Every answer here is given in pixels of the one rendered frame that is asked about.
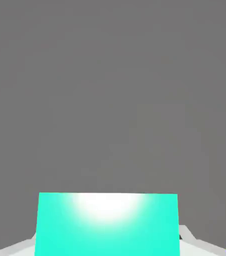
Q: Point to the small turquoise cube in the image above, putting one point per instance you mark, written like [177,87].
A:
[107,236]

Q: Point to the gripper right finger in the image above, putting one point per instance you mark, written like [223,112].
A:
[195,247]

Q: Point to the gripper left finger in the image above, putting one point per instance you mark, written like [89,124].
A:
[19,249]

